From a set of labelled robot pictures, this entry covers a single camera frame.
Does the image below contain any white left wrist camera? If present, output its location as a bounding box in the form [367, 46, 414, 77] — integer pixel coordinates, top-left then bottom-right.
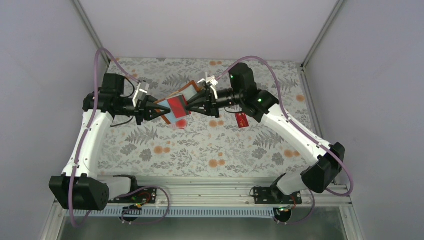
[132, 81, 150, 107]

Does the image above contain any brown leather card holder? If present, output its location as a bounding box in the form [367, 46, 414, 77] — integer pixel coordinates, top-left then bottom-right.
[155, 80, 200, 125]

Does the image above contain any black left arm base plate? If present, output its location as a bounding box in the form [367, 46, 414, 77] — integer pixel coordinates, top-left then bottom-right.
[109, 187, 158, 205]

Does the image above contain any left aluminium corner post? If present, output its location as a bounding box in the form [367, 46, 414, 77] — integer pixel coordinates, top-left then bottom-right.
[70, 0, 104, 49]

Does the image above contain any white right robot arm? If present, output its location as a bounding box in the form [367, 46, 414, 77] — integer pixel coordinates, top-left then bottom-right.
[186, 63, 345, 195]

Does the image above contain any bright red credit card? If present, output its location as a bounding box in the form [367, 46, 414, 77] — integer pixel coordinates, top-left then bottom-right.
[166, 95, 191, 119]

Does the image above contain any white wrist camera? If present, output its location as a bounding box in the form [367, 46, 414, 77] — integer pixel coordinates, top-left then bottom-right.
[132, 81, 150, 107]
[197, 72, 218, 100]

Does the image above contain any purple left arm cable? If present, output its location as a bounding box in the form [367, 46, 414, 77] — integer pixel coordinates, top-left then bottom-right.
[67, 47, 170, 229]

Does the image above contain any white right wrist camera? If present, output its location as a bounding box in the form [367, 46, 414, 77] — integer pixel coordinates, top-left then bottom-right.
[197, 72, 218, 100]

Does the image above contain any blue slotted cable duct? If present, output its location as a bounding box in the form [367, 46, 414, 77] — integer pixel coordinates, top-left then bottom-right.
[74, 206, 275, 219]

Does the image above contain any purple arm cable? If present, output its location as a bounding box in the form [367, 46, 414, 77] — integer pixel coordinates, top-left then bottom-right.
[67, 47, 170, 229]
[215, 56, 355, 226]

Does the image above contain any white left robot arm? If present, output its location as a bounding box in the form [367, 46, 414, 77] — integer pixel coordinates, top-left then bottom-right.
[49, 73, 171, 211]

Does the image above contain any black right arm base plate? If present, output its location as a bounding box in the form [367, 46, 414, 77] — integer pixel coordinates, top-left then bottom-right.
[249, 186, 303, 205]

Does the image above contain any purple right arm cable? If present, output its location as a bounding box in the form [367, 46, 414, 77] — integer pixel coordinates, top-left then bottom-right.
[215, 56, 355, 226]

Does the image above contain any dark red credit card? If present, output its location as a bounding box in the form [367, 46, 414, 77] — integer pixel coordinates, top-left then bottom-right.
[235, 113, 249, 129]

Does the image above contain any aluminium mounting rail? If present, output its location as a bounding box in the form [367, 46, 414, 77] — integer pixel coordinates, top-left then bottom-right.
[54, 175, 352, 208]

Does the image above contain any aluminium corner frame post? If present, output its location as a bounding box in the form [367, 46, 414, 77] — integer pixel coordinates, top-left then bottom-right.
[300, 0, 345, 72]

